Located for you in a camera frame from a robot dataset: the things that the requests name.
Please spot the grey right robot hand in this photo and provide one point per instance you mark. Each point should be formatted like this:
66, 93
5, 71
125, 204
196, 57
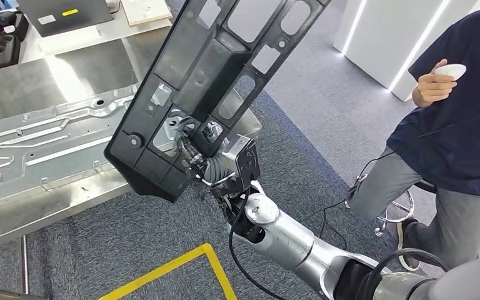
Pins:
190, 153

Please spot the black plastic panel part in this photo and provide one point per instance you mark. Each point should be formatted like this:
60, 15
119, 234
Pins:
149, 165

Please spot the white handheld controller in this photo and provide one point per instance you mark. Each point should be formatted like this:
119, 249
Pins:
451, 71

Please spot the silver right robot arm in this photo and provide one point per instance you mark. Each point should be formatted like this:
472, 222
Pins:
289, 244

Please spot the steel workbench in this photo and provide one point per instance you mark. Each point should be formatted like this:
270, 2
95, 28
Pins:
58, 207

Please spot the yellow floor tape square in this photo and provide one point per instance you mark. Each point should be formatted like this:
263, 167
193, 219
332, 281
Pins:
219, 265

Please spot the stamped sheet metal panel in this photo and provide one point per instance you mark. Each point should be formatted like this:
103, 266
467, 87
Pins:
58, 136

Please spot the grey laptop with yellow sticker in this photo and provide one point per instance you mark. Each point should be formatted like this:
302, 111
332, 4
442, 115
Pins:
66, 16

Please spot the chrome stool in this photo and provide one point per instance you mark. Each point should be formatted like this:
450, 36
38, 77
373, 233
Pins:
405, 207

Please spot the person's hand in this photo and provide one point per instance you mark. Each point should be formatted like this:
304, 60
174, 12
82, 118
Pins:
432, 87

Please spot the person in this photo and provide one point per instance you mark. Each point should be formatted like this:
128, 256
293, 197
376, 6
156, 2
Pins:
451, 136

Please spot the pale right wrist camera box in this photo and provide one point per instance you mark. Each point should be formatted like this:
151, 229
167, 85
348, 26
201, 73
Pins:
242, 159

